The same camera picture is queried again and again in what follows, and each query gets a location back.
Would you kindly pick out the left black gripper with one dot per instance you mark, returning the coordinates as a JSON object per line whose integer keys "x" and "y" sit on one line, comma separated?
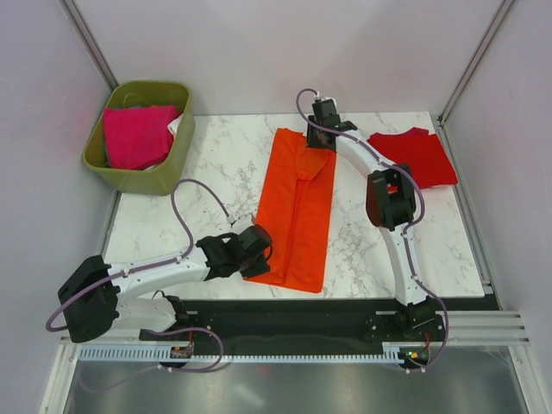
{"x": 260, "y": 267}

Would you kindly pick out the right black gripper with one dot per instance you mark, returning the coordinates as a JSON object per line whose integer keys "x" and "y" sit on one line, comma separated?
{"x": 311, "y": 141}

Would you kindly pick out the orange t shirt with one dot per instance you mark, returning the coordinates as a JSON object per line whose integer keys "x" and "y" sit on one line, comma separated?
{"x": 295, "y": 207}

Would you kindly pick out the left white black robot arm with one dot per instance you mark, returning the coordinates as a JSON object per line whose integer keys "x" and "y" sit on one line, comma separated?
{"x": 100, "y": 299}

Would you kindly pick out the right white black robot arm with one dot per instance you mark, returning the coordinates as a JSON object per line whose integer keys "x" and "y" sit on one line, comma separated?
{"x": 394, "y": 205}

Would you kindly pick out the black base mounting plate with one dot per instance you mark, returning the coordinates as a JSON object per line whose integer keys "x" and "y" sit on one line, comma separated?
{"x": 208, "y": 340}

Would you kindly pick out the crimson folded t shirt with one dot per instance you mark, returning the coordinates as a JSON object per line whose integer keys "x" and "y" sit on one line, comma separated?
{"x": 415, "y": 131}

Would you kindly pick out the red folded t shirt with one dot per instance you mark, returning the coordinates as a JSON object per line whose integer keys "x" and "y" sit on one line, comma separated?
{"x": 424, "y": 155}

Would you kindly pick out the white garment in bin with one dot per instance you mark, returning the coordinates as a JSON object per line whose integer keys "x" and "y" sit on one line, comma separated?
{"x": 173, "y": 129}

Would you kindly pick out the olive green plastic bin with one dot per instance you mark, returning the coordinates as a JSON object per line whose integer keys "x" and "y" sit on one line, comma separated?
{"x": 159, "y": 179}

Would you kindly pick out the magenta pink t shirt in bin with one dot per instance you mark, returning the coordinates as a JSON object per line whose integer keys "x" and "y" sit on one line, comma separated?
{"x": 138, "y": 138}

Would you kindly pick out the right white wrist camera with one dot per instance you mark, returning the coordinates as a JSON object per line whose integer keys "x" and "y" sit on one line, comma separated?
{"x": 319, "y": 98}

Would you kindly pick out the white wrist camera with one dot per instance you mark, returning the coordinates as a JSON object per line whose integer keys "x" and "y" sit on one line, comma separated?
{"x": 319, "y": 98}
{"x": 242, "y": 222}

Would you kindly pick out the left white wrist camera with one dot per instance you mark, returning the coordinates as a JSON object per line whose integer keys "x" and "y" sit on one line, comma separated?
{"x": 242, "y": 222}

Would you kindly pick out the white slotted cable duct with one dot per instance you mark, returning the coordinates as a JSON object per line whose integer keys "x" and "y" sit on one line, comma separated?
{"x": 388, "y": 353}

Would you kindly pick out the right aluminium frame post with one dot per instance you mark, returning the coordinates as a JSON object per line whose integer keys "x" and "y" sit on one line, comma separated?
{"x": 493, "y": 28}

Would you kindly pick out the aluminium frame post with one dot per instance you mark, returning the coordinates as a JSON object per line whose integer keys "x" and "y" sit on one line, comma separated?
{"x": 82, "y": 28}
{"x": 493, "y": 28}

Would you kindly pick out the left aluminium frame post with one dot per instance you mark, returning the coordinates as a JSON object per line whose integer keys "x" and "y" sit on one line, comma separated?
{"x": 82, "y": 28}

